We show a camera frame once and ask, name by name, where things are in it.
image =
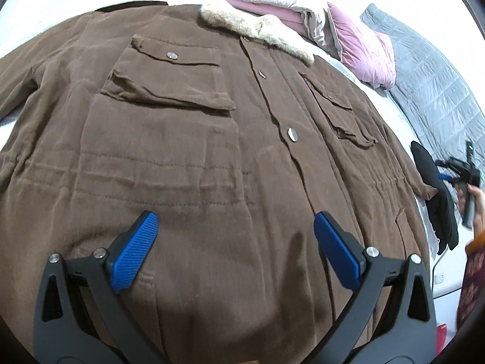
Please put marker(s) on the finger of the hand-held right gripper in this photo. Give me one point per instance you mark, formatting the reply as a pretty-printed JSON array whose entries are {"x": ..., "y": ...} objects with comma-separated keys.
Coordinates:
[{"x": 445, "y": 177}]

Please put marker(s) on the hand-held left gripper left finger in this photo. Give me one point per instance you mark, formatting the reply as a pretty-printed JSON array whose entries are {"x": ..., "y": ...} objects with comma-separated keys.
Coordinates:
[{"x": 134, "y": 250}]

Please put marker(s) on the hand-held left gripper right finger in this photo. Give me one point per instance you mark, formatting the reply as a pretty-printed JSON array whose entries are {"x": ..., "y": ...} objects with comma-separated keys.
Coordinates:
[{"x": 339, "y": 252}]

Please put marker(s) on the brown coat with fur collar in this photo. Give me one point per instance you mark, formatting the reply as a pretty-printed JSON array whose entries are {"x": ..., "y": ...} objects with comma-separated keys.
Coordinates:
[{"x": 189, "y": 140}]

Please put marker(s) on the person's right forearm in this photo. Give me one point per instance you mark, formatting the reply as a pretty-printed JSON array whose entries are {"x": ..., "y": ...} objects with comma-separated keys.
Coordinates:
[{"x": 476, "y": 245}]

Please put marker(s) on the person's right hand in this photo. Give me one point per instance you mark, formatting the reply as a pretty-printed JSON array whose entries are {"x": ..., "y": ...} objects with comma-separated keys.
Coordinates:
[{"x": 478, "y": 206}]

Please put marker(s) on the black garment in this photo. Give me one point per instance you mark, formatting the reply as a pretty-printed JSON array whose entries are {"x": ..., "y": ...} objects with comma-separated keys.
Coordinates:
[{"x": 435, "y": 197}]

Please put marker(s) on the grey quilted cover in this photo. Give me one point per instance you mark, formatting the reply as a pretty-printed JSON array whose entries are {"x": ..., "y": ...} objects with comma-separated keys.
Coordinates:
[{"x": 428, "y": 79}]

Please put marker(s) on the person's dark floral clothing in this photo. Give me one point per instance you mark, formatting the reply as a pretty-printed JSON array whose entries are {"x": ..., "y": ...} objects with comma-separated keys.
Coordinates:
[{"x": 471, "y": 292}]

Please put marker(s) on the red object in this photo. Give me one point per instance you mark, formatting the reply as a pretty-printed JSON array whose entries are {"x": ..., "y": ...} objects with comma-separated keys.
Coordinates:
[{"x": 441, "y": 337}]

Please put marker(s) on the white wall socket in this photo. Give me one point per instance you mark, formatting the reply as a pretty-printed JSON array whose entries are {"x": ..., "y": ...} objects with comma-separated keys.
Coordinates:
[{"x": 439, "y": 277}]

